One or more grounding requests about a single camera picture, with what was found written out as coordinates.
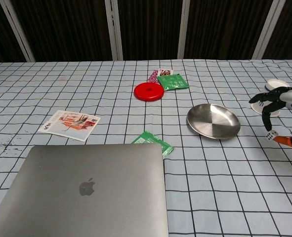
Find white paper cup blue print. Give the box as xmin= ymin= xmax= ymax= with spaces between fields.
xmin=250 ymin=78 xmax=290 ymax=118

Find white die black dots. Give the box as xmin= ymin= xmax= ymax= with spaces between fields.
xmin=265 ymin=130 xmax=279 ymax=141

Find round metal plate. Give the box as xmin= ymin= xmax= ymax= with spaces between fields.
xmin=186 ymin=103 xmax=242 ymax=140

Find silver laptop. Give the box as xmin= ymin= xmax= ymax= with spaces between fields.
xmin=0 ymin=143 xmax=170 ymax=237

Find light blue checkered tablecloth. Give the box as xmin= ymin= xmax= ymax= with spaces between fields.
xmin=0 ymin=59 xmax=292 ymax=237

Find flat green sachet white print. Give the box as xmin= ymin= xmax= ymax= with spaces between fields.
xmin=156 ymin=73 xmax=190 ymax=91

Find red round plastic disc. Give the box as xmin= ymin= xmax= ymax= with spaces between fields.
xmin=133 ymin=82 xmax=165 ymax=103

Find crumpled green sachet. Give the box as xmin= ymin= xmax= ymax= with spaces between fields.
xmin=131 ymin=130 xmax=175 ymax=160

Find illustrated orange postcard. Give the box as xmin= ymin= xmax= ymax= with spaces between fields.
xmin=43 ymin=110 xmax=101 ymax=142

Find white screen frame post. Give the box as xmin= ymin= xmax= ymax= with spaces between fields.
xmin=177 ymin=0 xmax=191 ymax=59
xmin=104 ymin=0 xmax=124 ymax=61
xmin=0 ymin=0 xmax=36 ymax=62
xmin=251 ymin=0 xmax=280 ymax=60

